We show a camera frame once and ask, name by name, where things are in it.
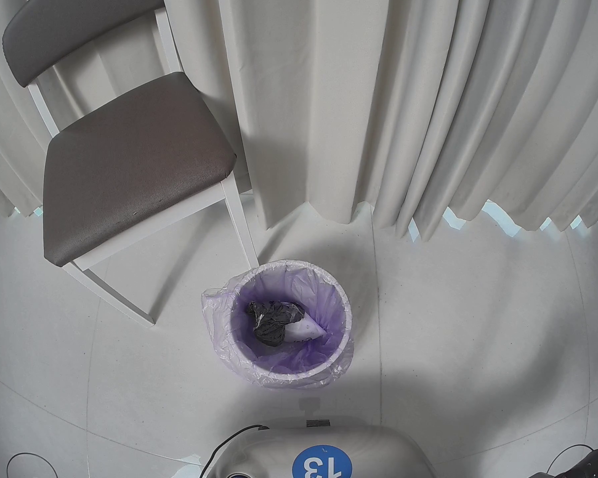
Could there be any black cable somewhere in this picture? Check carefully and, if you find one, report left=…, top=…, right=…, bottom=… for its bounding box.
left=201, top=423, right=271, bottom=478
left=547, top=444, right=595, bottom=478
left=6, top=453, right=56, bottom=478

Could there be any white chair with grey seat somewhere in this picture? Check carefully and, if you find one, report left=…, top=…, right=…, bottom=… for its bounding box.
left=1, top=0, right=260, bottom=327

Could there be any crumpled white paper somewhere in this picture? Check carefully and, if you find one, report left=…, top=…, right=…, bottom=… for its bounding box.
left=283, top=316, right=328, bottom=344

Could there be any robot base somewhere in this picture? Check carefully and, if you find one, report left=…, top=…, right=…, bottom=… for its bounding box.
left=207, top=415, right=438, bottom=478

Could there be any crumpled black plastic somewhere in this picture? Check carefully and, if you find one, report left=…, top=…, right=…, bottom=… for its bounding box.
left=248, top=301, right=305, bottom=346

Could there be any white trash bin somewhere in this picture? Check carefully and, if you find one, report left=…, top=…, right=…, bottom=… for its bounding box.
left=227, top=261, right=355, bottom=380

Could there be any white curtain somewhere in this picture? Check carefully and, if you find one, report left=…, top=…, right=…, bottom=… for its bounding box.
left=0, top=0, right=598, bottom=244

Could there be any purple plastic bag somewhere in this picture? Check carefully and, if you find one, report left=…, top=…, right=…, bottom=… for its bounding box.
left=201, top=260, right=356, bottom=390

